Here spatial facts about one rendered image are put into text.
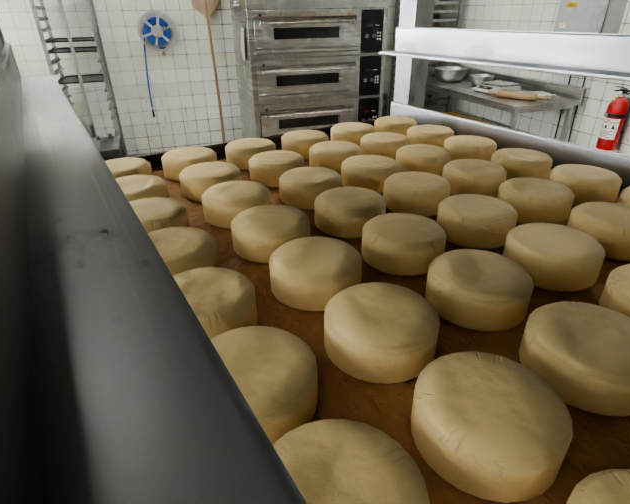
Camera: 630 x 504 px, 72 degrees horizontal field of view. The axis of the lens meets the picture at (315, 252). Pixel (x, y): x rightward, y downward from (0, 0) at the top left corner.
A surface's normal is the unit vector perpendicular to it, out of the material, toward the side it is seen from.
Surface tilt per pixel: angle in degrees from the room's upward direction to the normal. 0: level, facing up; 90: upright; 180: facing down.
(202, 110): 90
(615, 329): 0
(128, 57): 90
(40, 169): 0
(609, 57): 90
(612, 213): 0
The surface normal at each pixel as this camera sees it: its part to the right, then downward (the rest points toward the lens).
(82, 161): -0.01, -0.87
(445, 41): -0.86, 0.26
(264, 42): 0.32, 0.47
